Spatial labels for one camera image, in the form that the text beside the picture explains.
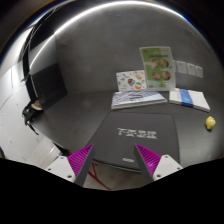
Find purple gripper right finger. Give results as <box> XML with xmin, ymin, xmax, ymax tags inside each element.
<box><xmin>133</xmin><ymin>143</ymin><xmax>184</xmax><ymax>183</ymax></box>

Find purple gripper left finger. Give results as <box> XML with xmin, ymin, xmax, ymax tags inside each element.
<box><xmin>45</xmin><ymin>143</ymin><xmax>96</xmax><ymax>187</ymax></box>

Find yellow computer mouse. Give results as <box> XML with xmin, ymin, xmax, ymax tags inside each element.
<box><xmin>205</xmin><ymin>116</ymin><xmax>216</xmax><ymax>131</ymax></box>

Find grey striped book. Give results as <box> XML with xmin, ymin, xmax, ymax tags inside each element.
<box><xmin>111</xmin><ymin>89</ymin><xmax>167</xmax><ymax>110</ymax></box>

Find black bag on floor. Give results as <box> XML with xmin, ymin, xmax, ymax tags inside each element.
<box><xmin>22</xmin><ymin>101</ymin><xmax>43</xmax><ymax>133</ymax></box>

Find white book with blue band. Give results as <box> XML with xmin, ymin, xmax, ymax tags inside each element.
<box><xmin>169</xmin><ymin>88</ymin><xmax>210</xmax><ymax>112</ymax></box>

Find white sticker card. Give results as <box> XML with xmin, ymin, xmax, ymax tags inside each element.
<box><xmin>116</xmin><ymin>70</ymin><xmax>147</xmax><ymax>92</ymax></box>

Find green poster card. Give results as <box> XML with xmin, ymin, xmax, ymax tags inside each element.
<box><xmin>140</xmin><ymin>46</ymin><xmax>176</xmax><ymax>91</ymax></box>

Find red cable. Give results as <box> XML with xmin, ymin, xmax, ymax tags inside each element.
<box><xmin>87</xmin><ymin>162</ymin><xmax>112</xmax><ymax>191</ymax></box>

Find white wall sockets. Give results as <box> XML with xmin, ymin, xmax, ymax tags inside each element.
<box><xmin>175</xmin><ymin>61</ymin><xmax>204</xmax><ymax>78</ymax></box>

